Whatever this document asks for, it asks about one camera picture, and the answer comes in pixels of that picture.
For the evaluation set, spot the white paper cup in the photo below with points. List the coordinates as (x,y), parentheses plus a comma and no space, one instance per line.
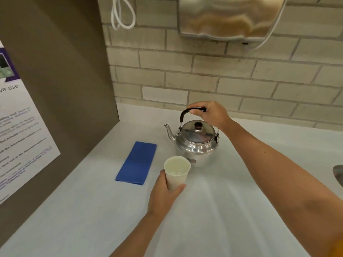
(176,172)

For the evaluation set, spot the blue folded cloth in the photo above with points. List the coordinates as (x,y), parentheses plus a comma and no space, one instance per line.
(136,163)

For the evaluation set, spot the steel wall dispenser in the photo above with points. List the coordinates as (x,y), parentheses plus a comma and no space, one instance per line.
(230,17)

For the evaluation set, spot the person's left hand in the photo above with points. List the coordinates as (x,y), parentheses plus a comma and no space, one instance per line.
(160,196)

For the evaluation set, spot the person's left forearm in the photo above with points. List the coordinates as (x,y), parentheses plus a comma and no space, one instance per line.
(134,236)

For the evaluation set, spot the person's left thumb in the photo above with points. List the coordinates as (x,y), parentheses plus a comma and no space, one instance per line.
(179,189)

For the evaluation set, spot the person's right fingers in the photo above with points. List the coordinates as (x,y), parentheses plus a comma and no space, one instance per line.
(196,111)

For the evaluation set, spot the white printed poster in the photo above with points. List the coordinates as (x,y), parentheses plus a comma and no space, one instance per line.
(18,131)

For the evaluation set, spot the silver metal kettle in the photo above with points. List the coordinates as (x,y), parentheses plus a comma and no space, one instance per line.
(196,139)

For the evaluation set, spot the person's right forearm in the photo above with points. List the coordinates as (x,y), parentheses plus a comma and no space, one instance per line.
(284,184)

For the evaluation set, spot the person's right hand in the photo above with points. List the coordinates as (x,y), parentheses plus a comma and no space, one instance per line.
(214,115)

